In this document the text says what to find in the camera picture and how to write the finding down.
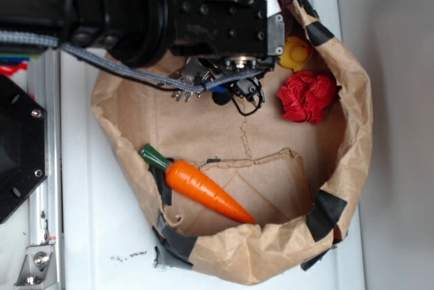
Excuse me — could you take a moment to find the crumpled red paper ball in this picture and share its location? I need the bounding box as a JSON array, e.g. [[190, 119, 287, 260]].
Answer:
[[277, 71, 338, 125]]

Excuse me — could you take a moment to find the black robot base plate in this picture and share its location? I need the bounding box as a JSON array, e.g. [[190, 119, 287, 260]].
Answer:
[[1, 75, 47, 224]]

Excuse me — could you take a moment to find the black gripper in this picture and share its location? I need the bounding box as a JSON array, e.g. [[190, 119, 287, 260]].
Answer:
[[170, 0, 285, 64]]

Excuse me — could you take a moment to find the yellow rubber duck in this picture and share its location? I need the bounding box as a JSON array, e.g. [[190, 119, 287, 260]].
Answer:
[[279, 36, 313, 73]]

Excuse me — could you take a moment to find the brown paper bag bin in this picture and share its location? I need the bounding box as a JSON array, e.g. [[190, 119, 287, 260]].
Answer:
[[92, 0, 373, 285]]

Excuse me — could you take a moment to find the grey braided cable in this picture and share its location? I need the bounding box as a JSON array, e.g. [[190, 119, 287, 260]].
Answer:
[[0, 29, 264, 94]]

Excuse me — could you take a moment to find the aluminium frame rail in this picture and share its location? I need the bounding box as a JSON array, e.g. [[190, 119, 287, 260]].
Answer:
[[14, 50, 65, 289]]

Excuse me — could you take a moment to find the orange toy carrot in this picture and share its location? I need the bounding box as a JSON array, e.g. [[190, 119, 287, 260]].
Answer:
[[139, 144, 255, 224]]

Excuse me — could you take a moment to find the metal corner bracket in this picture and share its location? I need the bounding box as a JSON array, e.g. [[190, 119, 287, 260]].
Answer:
[[14, 245, 57, 289]]

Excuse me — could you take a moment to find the silver key bunch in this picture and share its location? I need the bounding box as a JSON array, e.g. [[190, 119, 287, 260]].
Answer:
[[169, 58, 216, 103]]

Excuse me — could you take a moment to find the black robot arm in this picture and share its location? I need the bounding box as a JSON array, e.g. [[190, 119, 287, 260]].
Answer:
[[1, 0, 285, 67]]

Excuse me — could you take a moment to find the white tray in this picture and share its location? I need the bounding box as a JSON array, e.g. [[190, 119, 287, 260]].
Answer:
[[60, 0, 366, 289]]

